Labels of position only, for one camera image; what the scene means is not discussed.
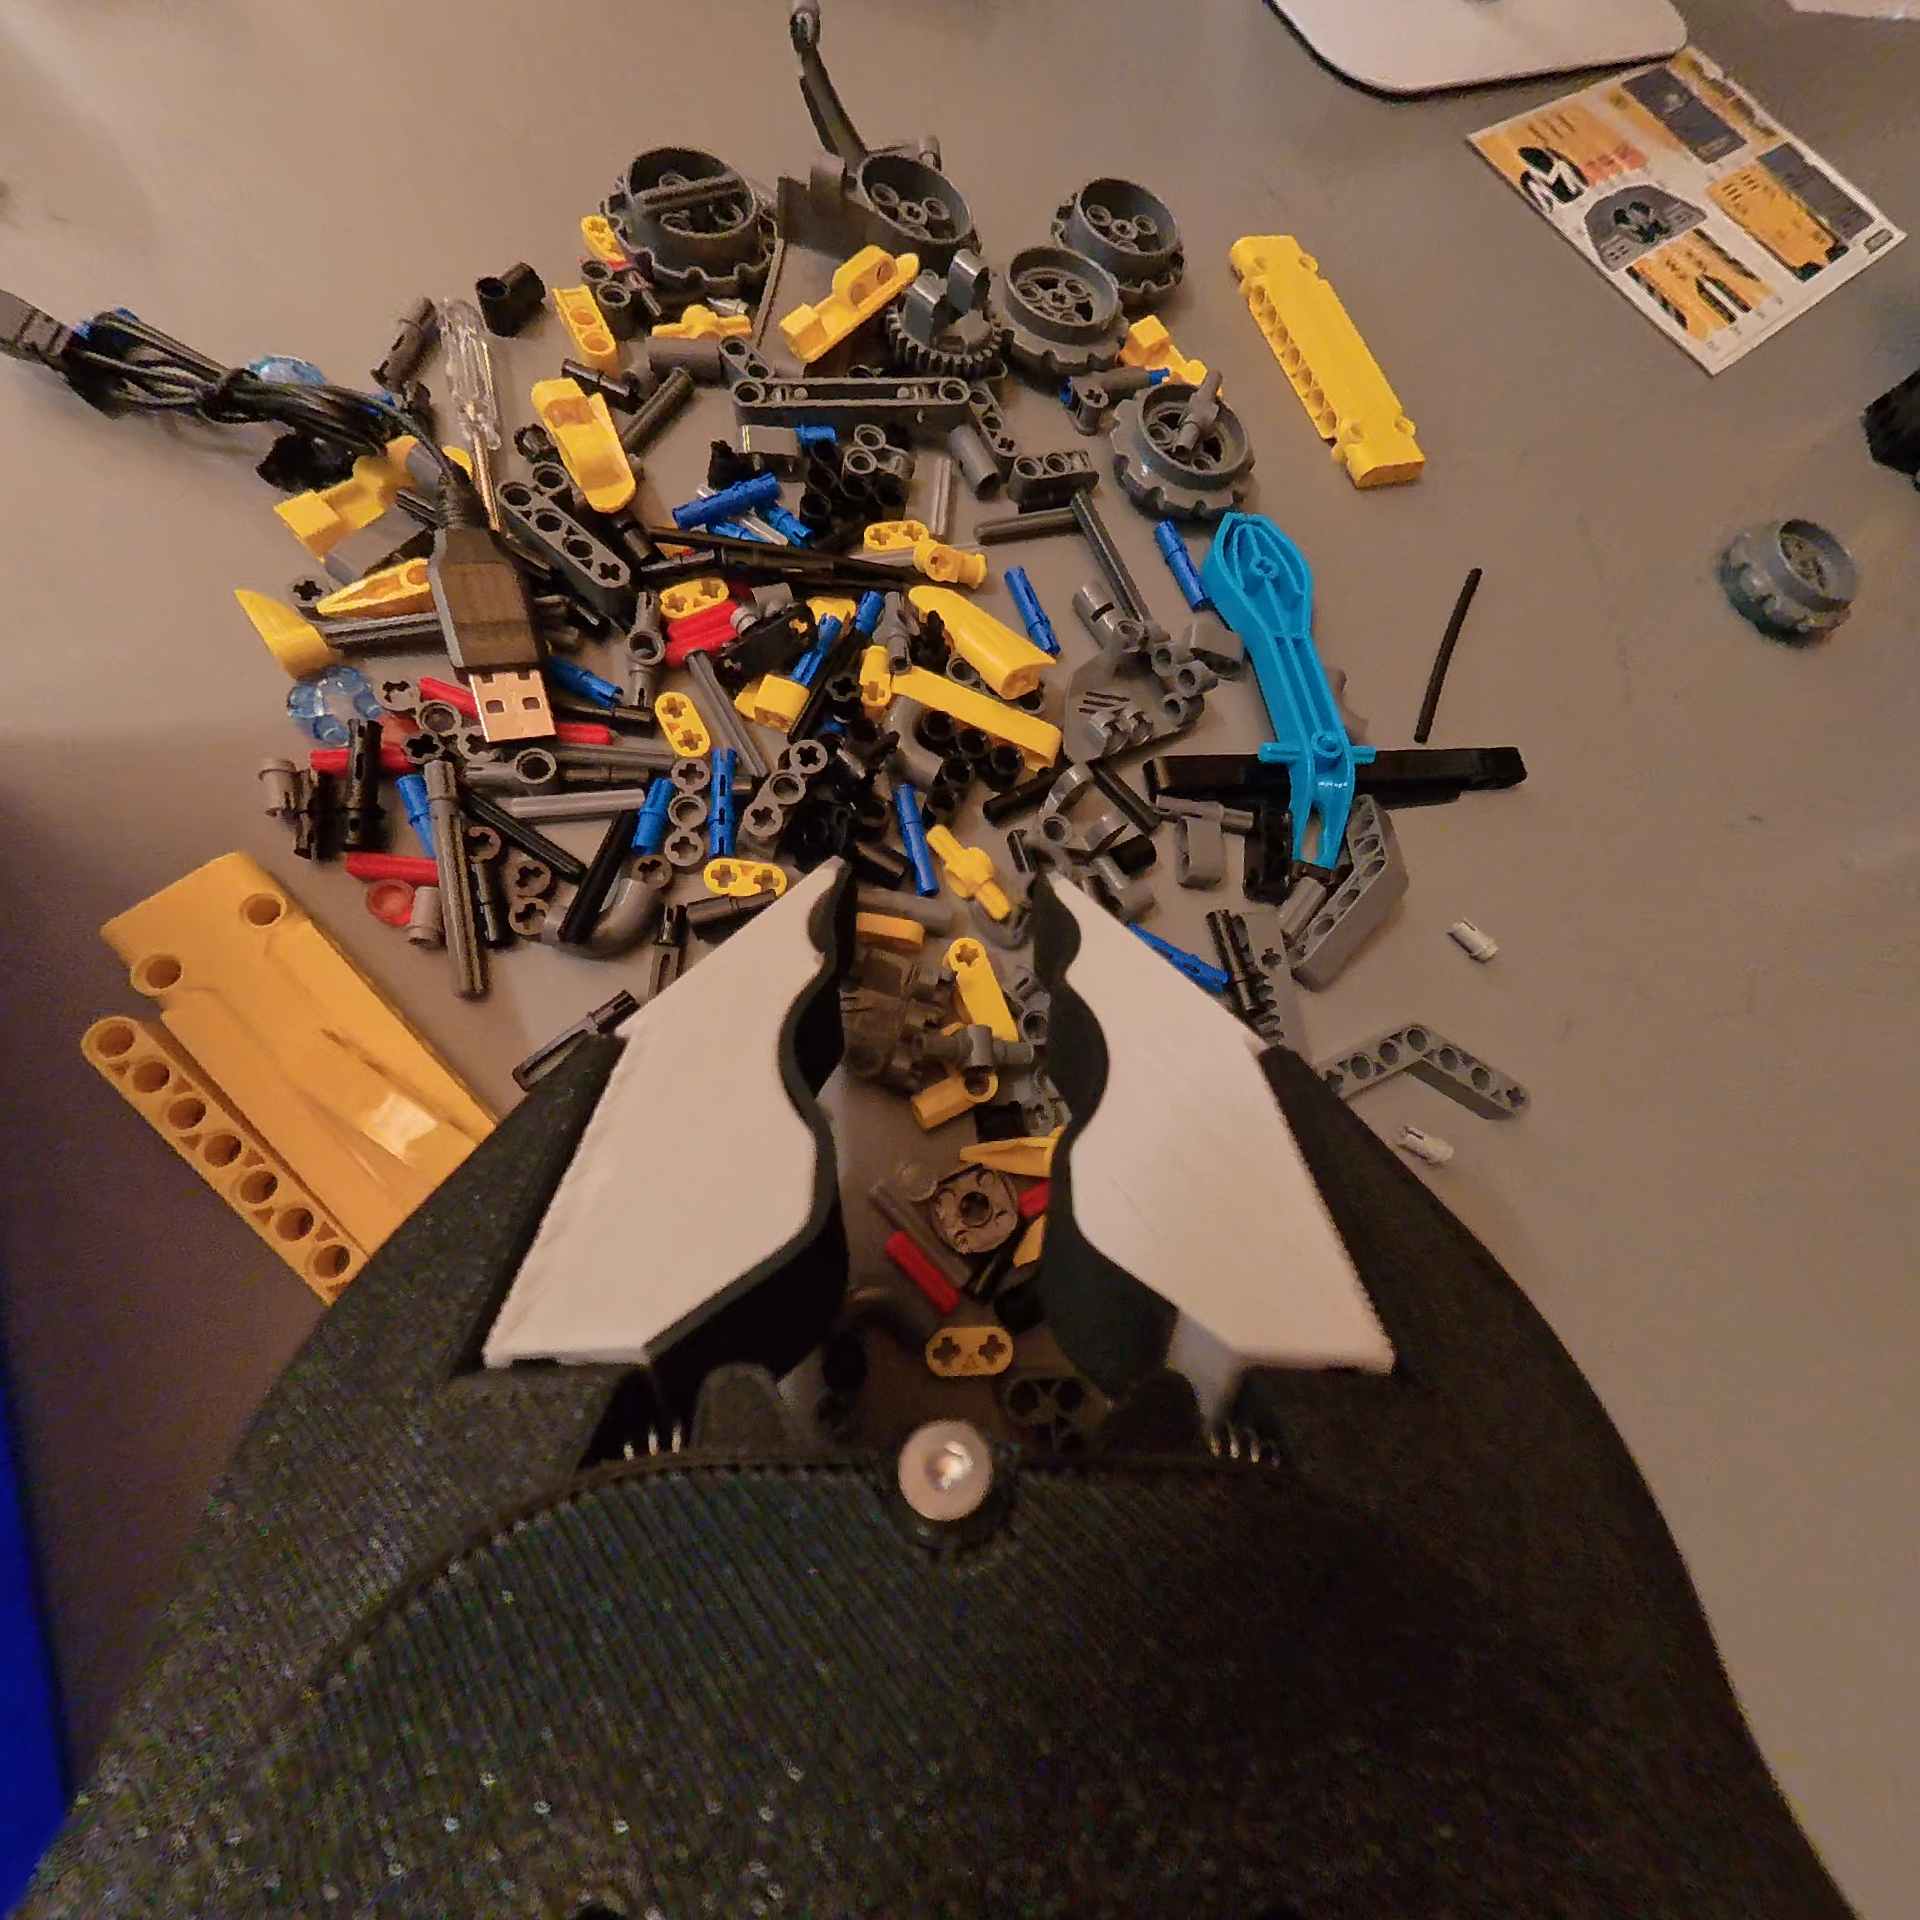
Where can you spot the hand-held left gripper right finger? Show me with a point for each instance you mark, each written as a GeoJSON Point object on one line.
{"type": "Point", "coordinates": [1215, 1184]}

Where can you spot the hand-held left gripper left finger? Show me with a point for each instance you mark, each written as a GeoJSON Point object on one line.
{"type": "Point", "coordinates": [675, 1170]}

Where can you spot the pile of small building parts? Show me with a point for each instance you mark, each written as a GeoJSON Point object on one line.
{"type": "Point", "coordinates": [780, 674]}

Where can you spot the dark gray toy wheel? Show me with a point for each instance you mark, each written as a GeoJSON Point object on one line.
{"type": "Point", "coordinates": [908, 202]}
{"type": "Point", "coordinates": [1788, 579]}
{"type": "Point", "coordinates": [683, 211]}
{"type": "Point", "coordinates": [1061, 300]}
{"type": "Point", "coordinates": [1184, 442]}
{"type": "Point", "coordinates": [1118, 225]}

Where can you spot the thin gray angled beam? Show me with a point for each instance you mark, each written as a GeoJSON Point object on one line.
{"type": "Point", "coordinates": [1440, 1069]}

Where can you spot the thick gray bent beam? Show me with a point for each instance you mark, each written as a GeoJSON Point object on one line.
{"type": "Point", "coordinates": [1351, 900]}

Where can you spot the wide yellow curved panel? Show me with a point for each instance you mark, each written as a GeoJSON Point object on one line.
{"type": "Point", "coordinates": [300, 1021]}

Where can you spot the long black beam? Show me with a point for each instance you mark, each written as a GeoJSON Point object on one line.
{"type": "Point", "coordinates": [1425, 768]}

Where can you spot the blue brick separator tool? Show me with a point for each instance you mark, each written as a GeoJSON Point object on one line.
{"type": "Point", "coordinates": [1282, 645]}

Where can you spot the thin black rod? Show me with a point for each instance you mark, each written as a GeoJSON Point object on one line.
{"type": "Point", "coordinates": [1449, 652]}

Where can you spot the blue plastic bin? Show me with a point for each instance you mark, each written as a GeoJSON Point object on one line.
{"type": "Point", "coordinates": [23, 1574]}

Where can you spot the long yellow ribbed panel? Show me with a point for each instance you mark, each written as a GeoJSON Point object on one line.
{"type": "Point", "coordinates": [1328, 361]}

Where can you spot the small yellow curved piece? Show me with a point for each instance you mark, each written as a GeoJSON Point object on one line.
{"type": "Point", "coordinates": [1162, 353]}

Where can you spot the dark gray lever piece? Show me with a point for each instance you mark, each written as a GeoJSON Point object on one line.
{"type": "Point", "coordinates": [832, 105]}

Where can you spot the printed sticker sheet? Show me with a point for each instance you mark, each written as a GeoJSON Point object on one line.
{"type": "Point", "coordinates": [1689, 211]}

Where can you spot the gray monitor stand base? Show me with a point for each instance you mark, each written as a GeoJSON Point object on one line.
{"type": "Point", "coordinates": [1478, 39]}

